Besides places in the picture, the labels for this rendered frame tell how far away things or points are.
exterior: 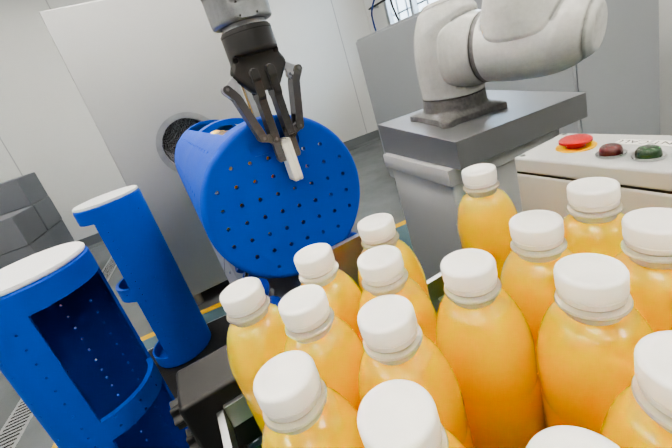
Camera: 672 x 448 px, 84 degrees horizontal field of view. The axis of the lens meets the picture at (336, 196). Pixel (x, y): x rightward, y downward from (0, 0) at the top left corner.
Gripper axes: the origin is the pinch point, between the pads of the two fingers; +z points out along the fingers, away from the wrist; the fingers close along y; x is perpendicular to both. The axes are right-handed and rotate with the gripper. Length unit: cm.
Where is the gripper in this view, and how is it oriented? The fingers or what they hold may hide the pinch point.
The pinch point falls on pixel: (290, 159)
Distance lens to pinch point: 60.6
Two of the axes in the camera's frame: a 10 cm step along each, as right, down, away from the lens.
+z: 2.9, 9.1, 3.1
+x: -4.3, -1.7, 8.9
